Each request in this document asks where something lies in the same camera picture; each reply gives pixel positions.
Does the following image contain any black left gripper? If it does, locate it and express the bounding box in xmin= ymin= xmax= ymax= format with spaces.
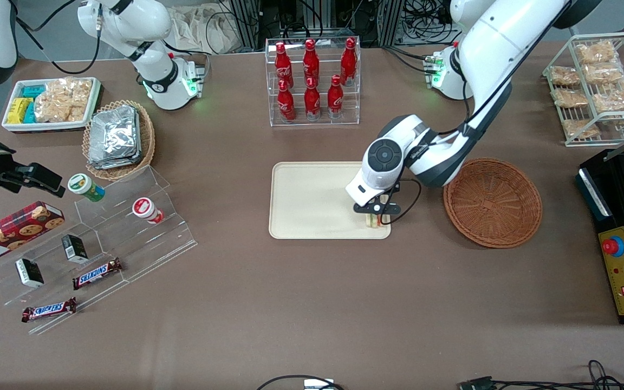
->
xmin=353 ymin=196 xmax=402 ymax=226

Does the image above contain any cream plastic tray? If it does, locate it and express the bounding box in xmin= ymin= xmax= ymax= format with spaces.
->
xmin=269 ymin=161 xmax=392 ymax=240

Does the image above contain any round brown wicker basket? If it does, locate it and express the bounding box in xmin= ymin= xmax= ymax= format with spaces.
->
xmin=443 ymin=158 xmax=543 ymax=249

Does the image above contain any oval tan wicker basket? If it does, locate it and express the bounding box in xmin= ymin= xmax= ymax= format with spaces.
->
xmin=82 ymin=100 xmax=155 ymax=181

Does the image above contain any red Walkers cookie box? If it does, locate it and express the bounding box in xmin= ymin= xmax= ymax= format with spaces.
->
xmin=0 ymin=201 xmax=66 ymax=267

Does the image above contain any white rectangular bin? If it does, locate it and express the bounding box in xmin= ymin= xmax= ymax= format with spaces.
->
xmin=2 ymin=77 xmax=101 ymax=132

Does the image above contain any green lidded cup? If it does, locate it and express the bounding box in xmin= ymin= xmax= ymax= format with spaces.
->
xmin=68 ymin=173 xmax=106 ymax=203

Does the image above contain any yellow snack packet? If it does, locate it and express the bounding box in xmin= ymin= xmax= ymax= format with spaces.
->
xmin=8 ymin=97 xmax=34 ymax=124

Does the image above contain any small black box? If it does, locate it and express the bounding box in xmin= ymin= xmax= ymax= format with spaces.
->
xmin=62 ymin=234 xmax=89 ymax=264
xmin=15 ymin=258 xmax=44 ymax=288

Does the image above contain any silver foil packet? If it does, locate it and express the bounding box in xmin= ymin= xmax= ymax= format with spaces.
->
xmin=88 ymin=146 xmax=142 ymax=170
xmin=90 ymin=106 xmax=141 ymax=158

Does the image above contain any clear bag of crackers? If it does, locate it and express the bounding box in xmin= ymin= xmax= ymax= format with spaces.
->
xmin=35 ymin=79 xmax=93 ymax=122

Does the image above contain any clear acrylic bottle rack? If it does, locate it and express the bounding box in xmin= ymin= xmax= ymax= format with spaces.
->
xmin=265 ymin=37 xmax=361 ymax=128

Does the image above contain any Snickers chocolate bar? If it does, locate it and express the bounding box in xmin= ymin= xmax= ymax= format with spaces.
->
xmin=22 ymin=297 xmax=77 ymax=323
xmin=72 ymin=258 xmax=123 ymax=290

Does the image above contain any red and white cup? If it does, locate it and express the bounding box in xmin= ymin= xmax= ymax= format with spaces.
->
xmin=132 ymin=197 xmax=165 ymax=224

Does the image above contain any red cola bottle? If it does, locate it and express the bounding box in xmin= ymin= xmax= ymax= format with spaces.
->
xmin=304 ymin=77 xmax=321 ymax=121
xmin=303 ymin=39 xmax=320 ymax=82
xmin=327 ymin=75 xmax=344 ymax=119
xmin=275 ymin=42 xmax=290 ymax=85
xmin=341 ymin=38 xmax=357 ymax=86
xmin=278 ymin=80 xmax=296 ymax=122

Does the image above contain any clear acrylic stepped stand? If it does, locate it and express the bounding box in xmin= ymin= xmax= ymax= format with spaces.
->
xmin=0 ymin=165 xmax=199 ymax=334

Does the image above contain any clear bag of brown snacks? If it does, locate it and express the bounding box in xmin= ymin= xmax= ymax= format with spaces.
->
xmin=583 ymin=62 xmax=624 ymax=85
xmin=549 ymin=66 xmax=581 ymax=87
xmin=593 ymin=89 xmax=624 ymax=115
xmin=561 ymin=119 xmax=600 ymax=139
xmin=575 ymin=41 xmax=619 ymax=64
xmin=551 ymin=88 xmax=589 ymax=108

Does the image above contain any cream cloth bag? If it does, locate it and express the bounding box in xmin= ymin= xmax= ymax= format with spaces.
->
xmin=174 ymin=5 xmax=248 ymax=55

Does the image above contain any black appliance with yellow panel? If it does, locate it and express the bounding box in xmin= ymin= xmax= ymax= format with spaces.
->
xmin=576 ymin=149 xmax=624 ymax=326

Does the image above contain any black looped gripper cable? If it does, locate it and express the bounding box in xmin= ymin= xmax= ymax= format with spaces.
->
xmin=380 ymin=178 xmax=422 ymax=226

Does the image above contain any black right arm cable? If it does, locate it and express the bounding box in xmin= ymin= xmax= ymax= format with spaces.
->
xmin=17 ymin=0 xmax=101 ymax=75

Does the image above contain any black table edge cable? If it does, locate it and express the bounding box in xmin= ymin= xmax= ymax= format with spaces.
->
xmin=257 ymin=375 xmax=345 ymax=390

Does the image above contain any black connector with cables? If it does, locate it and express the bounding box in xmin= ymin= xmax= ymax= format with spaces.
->
xmin=458 ymin=360 xmax=624 ymax=390

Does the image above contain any black cable bundle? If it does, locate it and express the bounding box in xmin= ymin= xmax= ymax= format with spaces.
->
xmin=399 ymin=0 xmax=464 ymax=45

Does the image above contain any white wire rack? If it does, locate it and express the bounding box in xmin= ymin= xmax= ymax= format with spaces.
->
xmin=543 ymin=32 xmax=624 ymax=147

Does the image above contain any aluminium frame rack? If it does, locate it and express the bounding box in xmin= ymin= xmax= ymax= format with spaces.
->
xmin=225 ymin=0 xmax=399 ymax=49

